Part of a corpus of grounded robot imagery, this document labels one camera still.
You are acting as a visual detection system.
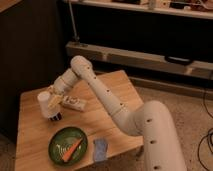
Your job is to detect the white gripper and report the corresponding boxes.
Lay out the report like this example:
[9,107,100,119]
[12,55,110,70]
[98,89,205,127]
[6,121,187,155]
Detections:
[46,83,66,109]

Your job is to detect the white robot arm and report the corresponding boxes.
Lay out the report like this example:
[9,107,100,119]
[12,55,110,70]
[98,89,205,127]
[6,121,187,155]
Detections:
[48,55,187,171]

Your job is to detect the black striped eraser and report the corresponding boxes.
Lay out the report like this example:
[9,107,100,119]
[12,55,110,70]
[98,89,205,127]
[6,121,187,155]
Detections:
[49,113,62,121]

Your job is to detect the green plate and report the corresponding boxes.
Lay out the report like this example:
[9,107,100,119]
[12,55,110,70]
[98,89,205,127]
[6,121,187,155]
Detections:
[48,127,88,166]

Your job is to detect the metal pole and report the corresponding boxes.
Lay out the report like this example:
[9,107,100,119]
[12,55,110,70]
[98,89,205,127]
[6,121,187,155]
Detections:
[68,0,80,44]

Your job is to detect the orange carrot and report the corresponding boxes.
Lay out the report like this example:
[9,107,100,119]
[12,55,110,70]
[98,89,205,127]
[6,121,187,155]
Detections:
[62,138,83,162]

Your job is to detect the wooden shelf beam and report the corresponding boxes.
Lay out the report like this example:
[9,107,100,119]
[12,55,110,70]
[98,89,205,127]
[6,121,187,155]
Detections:
[66,42,213,79]

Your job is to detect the black handle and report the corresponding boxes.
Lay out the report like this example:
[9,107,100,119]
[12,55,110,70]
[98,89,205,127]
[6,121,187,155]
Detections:
[164,56,194,66]

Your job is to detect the black cable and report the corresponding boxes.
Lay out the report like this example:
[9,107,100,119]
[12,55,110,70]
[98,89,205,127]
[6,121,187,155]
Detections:
[197,89,213,164]

